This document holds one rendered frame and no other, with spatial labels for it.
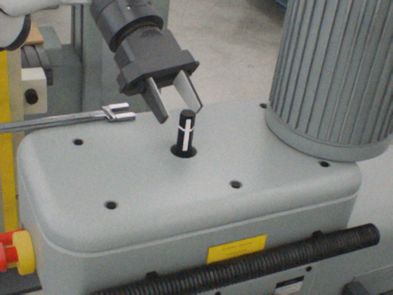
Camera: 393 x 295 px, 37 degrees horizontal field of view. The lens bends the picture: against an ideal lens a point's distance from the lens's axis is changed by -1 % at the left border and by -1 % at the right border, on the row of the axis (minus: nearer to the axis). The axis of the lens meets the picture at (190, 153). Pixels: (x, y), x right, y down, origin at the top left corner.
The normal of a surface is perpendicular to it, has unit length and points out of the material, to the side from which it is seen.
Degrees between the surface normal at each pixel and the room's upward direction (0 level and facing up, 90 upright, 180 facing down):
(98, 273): 90
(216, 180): 0
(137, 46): 30
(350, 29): 90
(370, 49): 90
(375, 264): 90
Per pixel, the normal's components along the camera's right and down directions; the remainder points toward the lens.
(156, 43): 0.40, -0.47
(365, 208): 0.15, -0.78
